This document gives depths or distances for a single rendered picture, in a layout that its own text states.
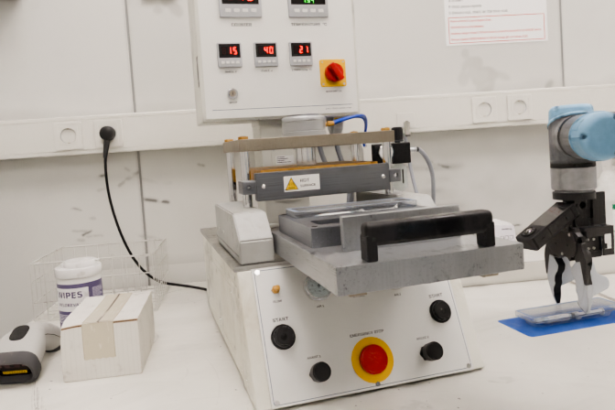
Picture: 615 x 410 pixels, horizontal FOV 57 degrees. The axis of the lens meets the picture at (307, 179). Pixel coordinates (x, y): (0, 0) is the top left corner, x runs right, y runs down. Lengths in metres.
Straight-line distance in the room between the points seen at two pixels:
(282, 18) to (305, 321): 0.62
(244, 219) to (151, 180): 0.77
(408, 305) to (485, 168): 0.88
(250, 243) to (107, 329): 0.29
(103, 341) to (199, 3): 0.63
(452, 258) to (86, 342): 0.60
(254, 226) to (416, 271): 0.30
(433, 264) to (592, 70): 1.30
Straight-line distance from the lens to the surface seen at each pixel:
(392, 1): 1.65
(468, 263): 0.64
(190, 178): 1.57
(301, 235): 0.72
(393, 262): 0.60
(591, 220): 1.13
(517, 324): 1.11
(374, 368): 0.82
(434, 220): 0.61
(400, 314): 0.86
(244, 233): 0.82
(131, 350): 0.98
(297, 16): 1.18
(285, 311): 0.81
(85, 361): 1.00
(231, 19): 1.16
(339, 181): 0.94
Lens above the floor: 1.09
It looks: 3 degrees down
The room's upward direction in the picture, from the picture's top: 4 degrees counter-clockwise
